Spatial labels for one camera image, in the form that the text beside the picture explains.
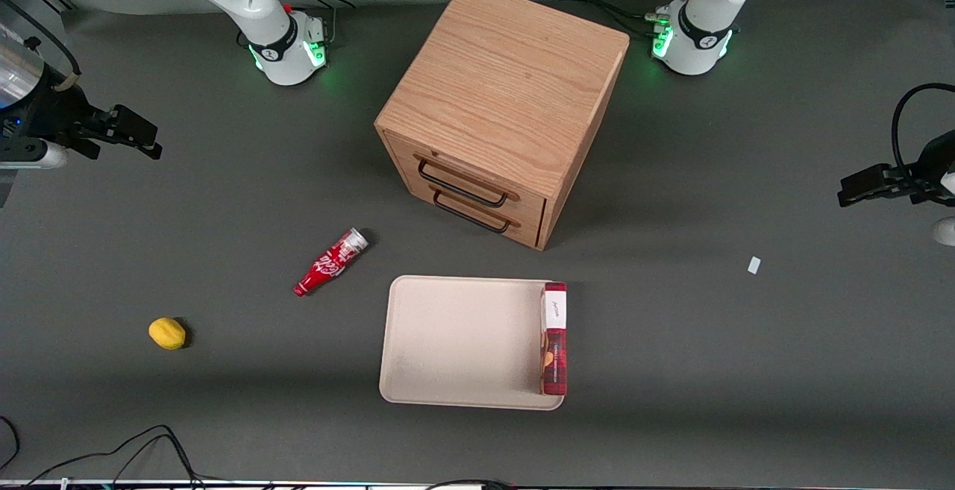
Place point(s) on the yellow lemon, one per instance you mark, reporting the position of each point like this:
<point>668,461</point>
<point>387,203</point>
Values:
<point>167,333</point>

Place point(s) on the beige plastic tray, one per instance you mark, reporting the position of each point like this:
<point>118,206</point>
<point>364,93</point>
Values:
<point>462,341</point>

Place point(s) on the wooden drawer cabinet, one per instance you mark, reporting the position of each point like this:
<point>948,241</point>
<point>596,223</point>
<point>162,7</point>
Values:
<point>507,80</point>

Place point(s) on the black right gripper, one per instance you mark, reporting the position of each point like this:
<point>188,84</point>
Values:
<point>54,111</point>

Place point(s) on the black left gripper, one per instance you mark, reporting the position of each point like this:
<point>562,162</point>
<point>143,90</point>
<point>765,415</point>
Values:
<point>932,164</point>

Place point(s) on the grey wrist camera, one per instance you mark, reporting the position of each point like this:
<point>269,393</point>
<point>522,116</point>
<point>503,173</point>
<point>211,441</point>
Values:
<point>946,232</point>
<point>37,154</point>

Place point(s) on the wooden drawer front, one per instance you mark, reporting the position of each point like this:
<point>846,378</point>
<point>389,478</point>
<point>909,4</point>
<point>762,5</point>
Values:
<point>533,203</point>
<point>530,230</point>

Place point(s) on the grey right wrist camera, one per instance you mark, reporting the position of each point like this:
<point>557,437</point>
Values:
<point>37,154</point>

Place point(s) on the red snack box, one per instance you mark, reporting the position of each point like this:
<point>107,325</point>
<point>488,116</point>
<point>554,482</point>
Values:
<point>554,348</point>

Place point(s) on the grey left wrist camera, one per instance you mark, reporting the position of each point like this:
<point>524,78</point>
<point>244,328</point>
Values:
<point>946,232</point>

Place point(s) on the small white paper tag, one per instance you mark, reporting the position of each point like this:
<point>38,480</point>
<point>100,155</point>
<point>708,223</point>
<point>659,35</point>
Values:
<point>754,265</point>

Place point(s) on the red coke bottle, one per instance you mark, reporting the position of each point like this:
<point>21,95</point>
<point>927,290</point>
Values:
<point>328,265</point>

